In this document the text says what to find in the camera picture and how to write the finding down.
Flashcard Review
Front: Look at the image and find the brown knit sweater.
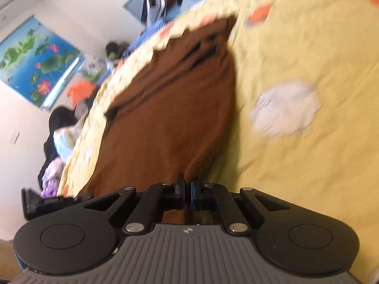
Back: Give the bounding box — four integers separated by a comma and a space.
77, 15, 239, 225

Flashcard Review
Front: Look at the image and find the white fluffy garment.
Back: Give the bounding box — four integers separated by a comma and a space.
53, 117, 86, 163

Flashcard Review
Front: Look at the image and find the black garment by bed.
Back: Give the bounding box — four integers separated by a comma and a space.
36, 106, 79, 190

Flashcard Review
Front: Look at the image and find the yellow carrot print bed quilt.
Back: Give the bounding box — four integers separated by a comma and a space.
59, 0, 378, 281

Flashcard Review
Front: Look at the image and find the orange garment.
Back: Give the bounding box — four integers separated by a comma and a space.
67, 80, 96, 108

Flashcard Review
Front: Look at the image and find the blue quilted cover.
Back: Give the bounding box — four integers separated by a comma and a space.
122, 19, 166, 58

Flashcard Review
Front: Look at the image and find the grey framed panel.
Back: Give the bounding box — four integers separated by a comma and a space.
123, 0, 146, 26

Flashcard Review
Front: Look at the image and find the lotus flower wall picture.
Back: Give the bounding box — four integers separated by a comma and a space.
1, 16, 84, 110

